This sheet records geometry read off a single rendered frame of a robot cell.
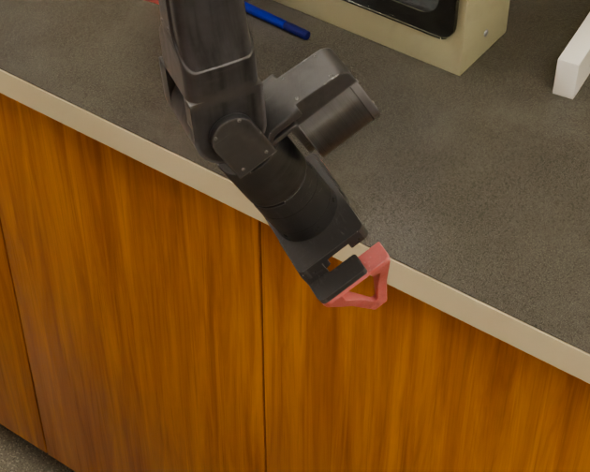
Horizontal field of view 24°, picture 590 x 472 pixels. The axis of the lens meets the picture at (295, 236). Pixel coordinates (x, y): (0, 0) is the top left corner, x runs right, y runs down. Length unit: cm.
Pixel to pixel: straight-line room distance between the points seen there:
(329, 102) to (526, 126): 53
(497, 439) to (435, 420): 8
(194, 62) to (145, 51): 69
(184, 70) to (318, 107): 13
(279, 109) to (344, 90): 5
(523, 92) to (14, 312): 85
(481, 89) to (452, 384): 34
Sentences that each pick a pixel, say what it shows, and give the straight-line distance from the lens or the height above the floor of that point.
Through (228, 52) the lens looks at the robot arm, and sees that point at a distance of 97.
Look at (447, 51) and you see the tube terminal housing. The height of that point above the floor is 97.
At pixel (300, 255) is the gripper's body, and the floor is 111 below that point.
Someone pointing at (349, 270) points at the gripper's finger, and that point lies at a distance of 112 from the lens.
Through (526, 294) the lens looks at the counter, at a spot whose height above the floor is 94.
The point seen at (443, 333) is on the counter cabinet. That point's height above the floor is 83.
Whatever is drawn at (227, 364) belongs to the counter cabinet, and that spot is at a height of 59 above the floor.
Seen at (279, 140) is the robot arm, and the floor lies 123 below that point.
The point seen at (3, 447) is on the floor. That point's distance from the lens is 245.
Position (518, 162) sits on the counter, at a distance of 150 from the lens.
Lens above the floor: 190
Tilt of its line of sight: 43 degrees down
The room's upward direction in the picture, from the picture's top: straight up
